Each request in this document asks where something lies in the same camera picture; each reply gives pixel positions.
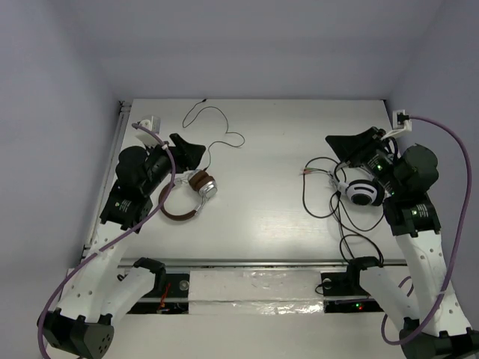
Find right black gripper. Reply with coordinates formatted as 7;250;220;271
326;126;405;196

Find brown silver headphones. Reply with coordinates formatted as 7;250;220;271
159;170;218;222

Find thin black headphone cable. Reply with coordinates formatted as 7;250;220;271
182;98;246;171

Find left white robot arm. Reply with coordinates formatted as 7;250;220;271
37;132;206;358

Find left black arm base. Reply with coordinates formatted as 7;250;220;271
128;257;190;315

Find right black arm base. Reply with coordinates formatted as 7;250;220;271
315;257;382;313

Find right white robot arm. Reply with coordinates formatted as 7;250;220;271
326;127;478;358

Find white black headphones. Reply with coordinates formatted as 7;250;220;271
328;171;386;206

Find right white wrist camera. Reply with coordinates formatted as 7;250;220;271
382;110;412;141

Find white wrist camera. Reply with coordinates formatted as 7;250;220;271
135;114;161;147
382;110;412;141

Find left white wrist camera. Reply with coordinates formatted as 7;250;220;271
135;114;161;147

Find black cable of white headphones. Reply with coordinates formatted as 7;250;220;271
299;156;386;269

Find aluminium rail at table left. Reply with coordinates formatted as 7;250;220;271
81;100;132;260

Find aluminium rail at table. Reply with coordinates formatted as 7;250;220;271
81;100;132;260
118;257;409;269

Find aluminium rail at table front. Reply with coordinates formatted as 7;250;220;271
118;257;409;269

